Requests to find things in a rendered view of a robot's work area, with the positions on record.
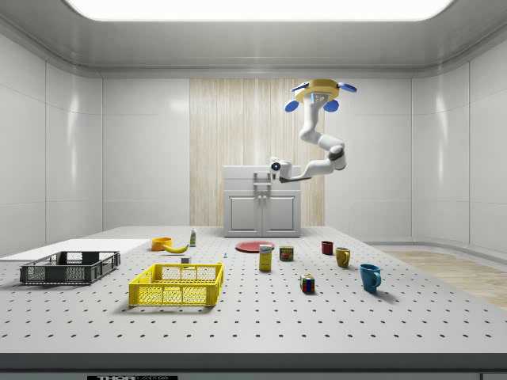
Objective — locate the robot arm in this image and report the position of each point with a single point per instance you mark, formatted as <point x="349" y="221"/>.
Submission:
<point x="313" y="118"/>

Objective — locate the white cabinet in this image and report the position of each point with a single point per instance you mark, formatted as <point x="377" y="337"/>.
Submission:
<point x="245" y="213"/>

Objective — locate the red plate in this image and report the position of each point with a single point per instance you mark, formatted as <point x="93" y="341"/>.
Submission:
<point x="249" y="247"/>

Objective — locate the flat-sided can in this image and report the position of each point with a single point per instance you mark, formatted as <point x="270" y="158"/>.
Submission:
<point x="286" y="254"/>

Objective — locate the yellow carton box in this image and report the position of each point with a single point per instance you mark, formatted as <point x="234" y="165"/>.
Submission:
<point x="265" y="263"/>

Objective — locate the small white bottle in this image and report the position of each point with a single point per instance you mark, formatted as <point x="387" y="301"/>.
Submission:
<point x="193" y="239"/>

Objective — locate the red mug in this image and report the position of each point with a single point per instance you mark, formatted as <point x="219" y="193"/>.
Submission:
<point x="326" y="248"/>

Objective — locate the banana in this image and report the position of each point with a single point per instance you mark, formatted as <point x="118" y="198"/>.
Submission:
<point x="176" y="250"/>

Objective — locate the puzzle cube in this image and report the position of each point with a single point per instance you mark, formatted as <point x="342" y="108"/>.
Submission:
<point x="307" y="283"/>

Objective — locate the yellow bowl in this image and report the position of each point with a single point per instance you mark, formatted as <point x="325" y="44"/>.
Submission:
<point x="158" y="244"/>

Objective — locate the yellow mug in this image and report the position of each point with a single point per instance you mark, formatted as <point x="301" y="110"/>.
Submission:
<point x="341" y="257"/>

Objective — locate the drone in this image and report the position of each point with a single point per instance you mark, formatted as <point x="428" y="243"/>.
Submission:
<point x="317" y="84"/>

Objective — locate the yellow basket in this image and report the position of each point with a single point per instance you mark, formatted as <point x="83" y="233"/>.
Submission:
<point x="158" y="284"/>

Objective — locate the blue mug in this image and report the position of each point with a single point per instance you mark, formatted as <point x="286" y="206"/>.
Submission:
<point x="368" y="277"/>

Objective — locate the white board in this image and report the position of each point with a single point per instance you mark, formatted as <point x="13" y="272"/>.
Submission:
<point x="79" y="247"/>

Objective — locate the dark grey basket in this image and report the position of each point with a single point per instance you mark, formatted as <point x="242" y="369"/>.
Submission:
<point x="55" y="275"/>

